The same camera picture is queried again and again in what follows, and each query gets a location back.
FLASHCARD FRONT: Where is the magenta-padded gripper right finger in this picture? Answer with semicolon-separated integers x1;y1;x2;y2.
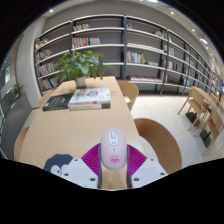
126;143;168;189

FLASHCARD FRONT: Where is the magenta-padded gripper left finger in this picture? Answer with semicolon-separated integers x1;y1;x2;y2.
61;143;103;190

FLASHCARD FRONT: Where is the pink computer mouse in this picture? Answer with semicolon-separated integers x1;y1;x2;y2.
100;128;129;171

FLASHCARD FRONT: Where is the black cartoon-face mouse pad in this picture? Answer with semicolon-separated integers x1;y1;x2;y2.
43;153;74;176

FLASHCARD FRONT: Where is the red-spined book under white book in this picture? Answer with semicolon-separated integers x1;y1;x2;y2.
69;101;111;112

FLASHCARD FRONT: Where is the black hardcover book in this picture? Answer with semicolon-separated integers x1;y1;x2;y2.
41;93;74;112

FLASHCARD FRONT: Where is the white illustrated cover book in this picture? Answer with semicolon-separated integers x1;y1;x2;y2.
67;87;112;107

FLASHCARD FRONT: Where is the light wooden chairs group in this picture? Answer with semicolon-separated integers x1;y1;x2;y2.
177;85;224;156

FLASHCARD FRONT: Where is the small green background plant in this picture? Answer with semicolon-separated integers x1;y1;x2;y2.
11;83;24;101

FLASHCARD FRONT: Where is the green potted plant white pot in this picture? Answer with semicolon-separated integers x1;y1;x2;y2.
53;49;108;89

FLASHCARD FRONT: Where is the grey wall bookshelf unit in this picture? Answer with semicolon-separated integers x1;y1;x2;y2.
33;13;224;98

